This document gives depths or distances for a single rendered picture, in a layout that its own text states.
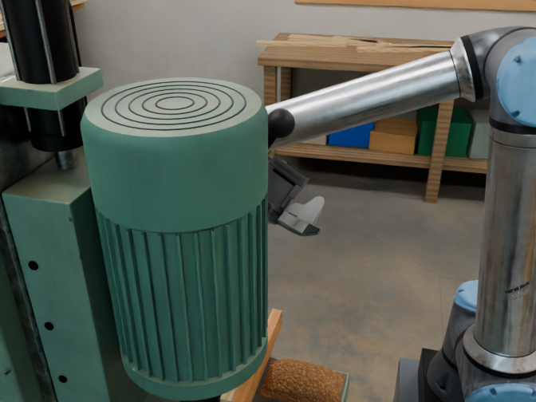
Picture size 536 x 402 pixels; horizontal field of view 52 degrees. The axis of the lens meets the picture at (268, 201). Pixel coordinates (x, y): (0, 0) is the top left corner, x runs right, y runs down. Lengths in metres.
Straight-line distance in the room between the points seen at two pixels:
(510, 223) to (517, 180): 0.08
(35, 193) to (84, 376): 0.24
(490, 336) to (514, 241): 0.21
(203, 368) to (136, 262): 0.14
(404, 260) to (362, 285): 0.33
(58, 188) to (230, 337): 0.23
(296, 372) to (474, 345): 0.35
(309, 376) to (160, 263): 0.55
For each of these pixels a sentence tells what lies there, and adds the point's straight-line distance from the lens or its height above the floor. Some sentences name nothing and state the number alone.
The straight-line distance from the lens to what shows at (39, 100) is 0.56.
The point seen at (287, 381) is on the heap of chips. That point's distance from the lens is 1.01.
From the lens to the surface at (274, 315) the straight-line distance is 1.12.
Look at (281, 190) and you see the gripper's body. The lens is 0.78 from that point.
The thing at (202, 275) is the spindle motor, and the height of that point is 1.36.
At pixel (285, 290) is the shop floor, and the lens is 2.68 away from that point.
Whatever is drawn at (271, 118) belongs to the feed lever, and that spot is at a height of 1.45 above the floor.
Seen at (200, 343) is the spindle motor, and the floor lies 1.28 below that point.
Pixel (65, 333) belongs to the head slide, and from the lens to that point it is 0.68.
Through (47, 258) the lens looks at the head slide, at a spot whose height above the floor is 1.35.
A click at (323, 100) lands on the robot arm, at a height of 1.35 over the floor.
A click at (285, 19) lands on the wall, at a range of 3.85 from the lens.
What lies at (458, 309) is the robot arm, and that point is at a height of 0.88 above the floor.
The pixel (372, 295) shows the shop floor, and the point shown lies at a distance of 2.70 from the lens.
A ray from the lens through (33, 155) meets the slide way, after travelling 0.64.
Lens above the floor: 1.68
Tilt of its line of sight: 29 degrees down
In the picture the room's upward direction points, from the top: straight up
